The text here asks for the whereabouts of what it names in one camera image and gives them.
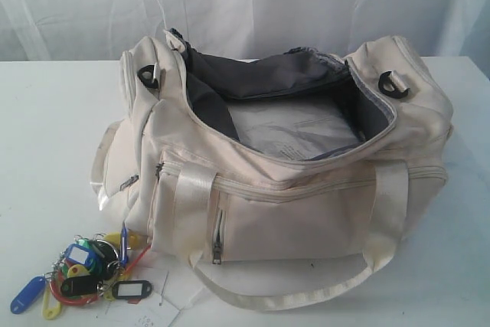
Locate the cream fabric duffel bag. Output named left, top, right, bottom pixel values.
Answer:
left=91, top=29, right=452, bottom=311

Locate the colourful key tag bunch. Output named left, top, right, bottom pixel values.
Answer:
left=10, top=226, right=153, bottom=320

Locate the clear plastic package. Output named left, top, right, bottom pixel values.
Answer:
left=228, top=97, right=363, bottom=161

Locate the white paper hang tag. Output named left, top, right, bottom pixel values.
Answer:
left=103, top=257, right=185, bottom=327

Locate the white backdrop curtain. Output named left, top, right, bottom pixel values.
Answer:
left=1, top=0, right=489, bottom=71

